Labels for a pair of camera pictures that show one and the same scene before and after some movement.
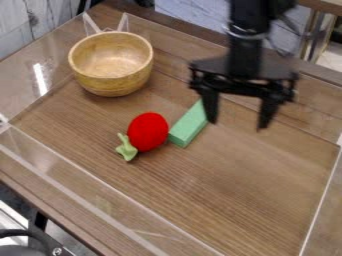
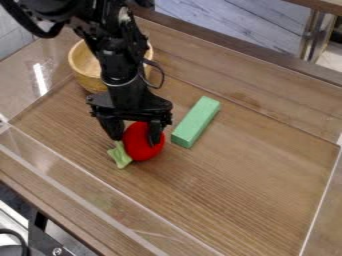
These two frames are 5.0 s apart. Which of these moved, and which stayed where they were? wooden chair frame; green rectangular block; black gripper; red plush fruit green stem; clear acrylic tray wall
Moved: red plush fruit green stem; black gripper
Stayed: clear acrylic tray wall; green rectangular block; wooden chair frame
